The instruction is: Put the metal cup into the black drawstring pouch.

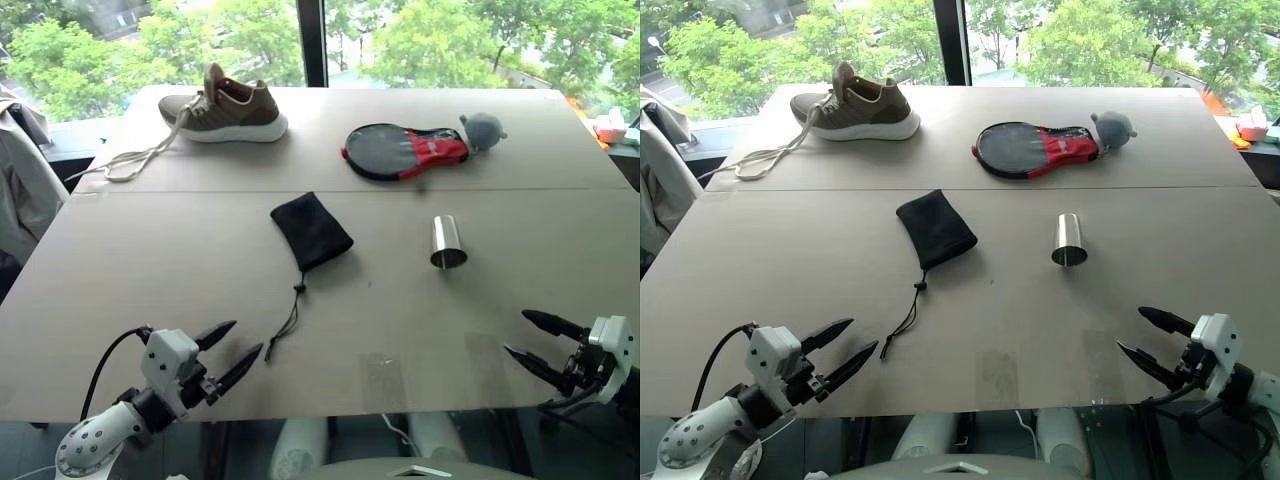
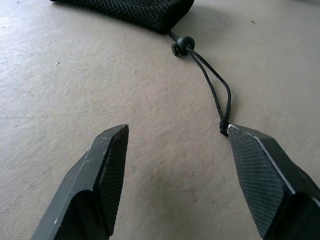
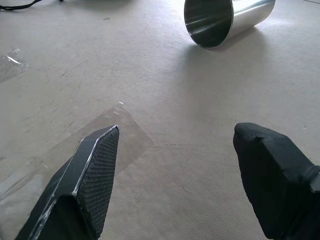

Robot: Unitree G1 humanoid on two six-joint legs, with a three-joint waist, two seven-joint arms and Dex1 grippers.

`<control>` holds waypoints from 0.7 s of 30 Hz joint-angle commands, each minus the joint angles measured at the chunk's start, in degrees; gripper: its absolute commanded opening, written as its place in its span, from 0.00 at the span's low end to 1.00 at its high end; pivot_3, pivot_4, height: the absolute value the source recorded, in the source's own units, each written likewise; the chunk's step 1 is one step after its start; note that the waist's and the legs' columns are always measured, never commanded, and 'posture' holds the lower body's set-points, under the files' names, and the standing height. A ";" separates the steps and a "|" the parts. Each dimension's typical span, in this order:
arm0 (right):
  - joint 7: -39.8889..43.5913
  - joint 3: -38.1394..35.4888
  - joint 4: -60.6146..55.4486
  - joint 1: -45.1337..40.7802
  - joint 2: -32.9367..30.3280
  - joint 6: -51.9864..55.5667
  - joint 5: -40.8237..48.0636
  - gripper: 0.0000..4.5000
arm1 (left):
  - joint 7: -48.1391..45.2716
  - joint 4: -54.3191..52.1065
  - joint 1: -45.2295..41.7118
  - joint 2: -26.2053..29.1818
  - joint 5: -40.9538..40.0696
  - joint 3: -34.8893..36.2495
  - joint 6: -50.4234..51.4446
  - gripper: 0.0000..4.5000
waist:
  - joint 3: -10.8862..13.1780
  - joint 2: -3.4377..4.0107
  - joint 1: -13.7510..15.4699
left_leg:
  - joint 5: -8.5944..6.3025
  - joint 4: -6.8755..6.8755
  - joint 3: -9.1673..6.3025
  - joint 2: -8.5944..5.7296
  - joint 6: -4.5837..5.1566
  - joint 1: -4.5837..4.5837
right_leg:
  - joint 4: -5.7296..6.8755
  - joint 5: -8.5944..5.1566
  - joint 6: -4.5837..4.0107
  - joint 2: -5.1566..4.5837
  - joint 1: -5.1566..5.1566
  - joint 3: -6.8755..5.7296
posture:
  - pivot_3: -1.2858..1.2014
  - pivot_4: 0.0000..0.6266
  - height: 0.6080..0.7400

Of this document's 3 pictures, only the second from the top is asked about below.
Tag black drawstring cord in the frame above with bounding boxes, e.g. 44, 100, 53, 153
168, 30, 232, 137

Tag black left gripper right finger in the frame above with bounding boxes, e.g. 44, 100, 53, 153
226, 124, 320, 240

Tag black round cord lock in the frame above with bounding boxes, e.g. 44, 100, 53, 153
171, 35, 195, 56

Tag black mesh drawstring pouch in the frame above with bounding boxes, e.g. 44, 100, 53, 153
48, 0, 195, 35

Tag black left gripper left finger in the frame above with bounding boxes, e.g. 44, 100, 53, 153
29, 124, 130, 240

